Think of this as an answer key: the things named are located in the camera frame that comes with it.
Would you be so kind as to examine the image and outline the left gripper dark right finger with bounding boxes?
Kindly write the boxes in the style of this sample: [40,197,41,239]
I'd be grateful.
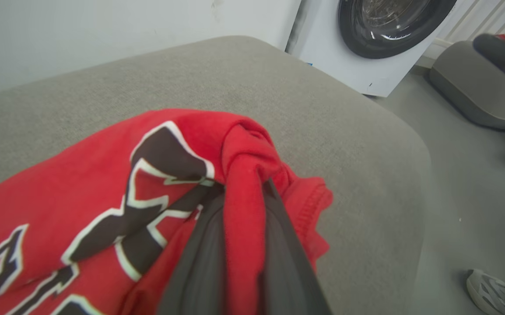
[258,178,333,315]

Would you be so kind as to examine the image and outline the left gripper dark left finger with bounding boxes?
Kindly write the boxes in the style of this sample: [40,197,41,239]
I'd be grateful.
[157,186,226,315]

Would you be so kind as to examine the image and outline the red baseball jersey white sleeves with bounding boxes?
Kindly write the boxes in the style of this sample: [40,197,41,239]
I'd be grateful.
[0,108,334,315]

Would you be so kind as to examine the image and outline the grey rounded floor unit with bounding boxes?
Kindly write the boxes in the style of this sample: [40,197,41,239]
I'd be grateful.
[429,41,505,134]

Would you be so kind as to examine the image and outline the grey fabric sofa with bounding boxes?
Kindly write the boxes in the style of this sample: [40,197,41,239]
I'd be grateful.
[0,36,431,315]

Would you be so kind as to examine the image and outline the dark round washing machine door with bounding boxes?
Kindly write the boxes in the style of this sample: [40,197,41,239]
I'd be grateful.
[338,0,457,60]

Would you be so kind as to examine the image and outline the white washing machine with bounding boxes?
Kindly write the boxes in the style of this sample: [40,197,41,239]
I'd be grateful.
[285,0,459,98]

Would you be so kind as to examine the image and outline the grey sneaker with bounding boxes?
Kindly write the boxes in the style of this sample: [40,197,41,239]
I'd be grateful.
[466,269,505,315]

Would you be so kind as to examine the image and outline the white ribbed wall panel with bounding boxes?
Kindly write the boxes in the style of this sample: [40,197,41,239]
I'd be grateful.
[423,0,505,60]

